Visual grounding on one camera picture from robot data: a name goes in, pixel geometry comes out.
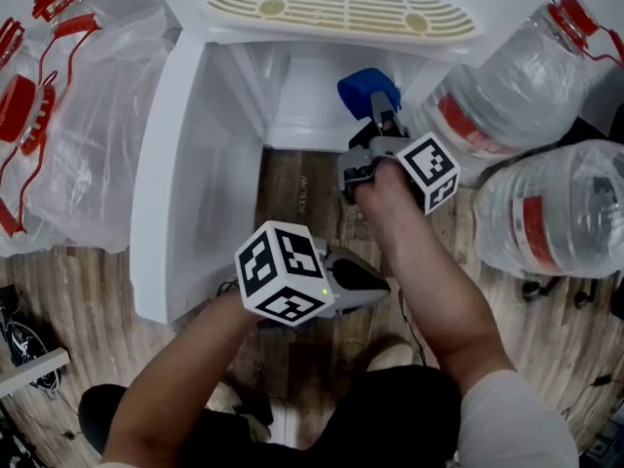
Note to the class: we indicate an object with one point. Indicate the person's black trousers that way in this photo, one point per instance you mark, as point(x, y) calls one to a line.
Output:
point(390, 422)

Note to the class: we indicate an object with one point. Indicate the person's right hand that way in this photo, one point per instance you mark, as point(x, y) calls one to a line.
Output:
point(390, 193)

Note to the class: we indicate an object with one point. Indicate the person's left forearm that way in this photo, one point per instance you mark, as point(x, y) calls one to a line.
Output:
point(180, 383)

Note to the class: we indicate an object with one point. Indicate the clear plastic bag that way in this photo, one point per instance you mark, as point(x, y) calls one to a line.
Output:
point(122, 115)

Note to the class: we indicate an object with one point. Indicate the person's right forearm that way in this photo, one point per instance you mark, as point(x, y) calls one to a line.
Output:
point(439, 300)

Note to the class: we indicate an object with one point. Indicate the person's beige left shoe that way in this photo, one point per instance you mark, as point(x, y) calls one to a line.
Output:
point(229, 400)

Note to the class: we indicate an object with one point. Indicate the large clear water bottle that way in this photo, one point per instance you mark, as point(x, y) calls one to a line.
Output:
point(512, 90)
point(560, 212)

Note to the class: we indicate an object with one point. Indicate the white table frame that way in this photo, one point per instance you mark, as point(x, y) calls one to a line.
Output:
point(34, 371)

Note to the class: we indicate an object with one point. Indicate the beige slotted drip tray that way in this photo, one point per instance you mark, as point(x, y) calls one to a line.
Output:
point(341, 12)

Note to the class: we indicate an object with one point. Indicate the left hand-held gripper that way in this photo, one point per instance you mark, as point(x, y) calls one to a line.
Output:
point(283, 276)

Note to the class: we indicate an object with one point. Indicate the person's beige right shoe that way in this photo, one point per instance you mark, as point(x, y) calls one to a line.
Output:
point(390, 356)

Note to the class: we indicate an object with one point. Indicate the white cabinet door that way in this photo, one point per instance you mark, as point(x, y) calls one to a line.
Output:
point(195, 188)

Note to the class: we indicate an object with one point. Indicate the person's beige shoe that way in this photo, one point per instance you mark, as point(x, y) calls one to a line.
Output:
point(229, 400)
point(390, 356)

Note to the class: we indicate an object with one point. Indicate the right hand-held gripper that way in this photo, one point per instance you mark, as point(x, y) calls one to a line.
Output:
point(429, 168)

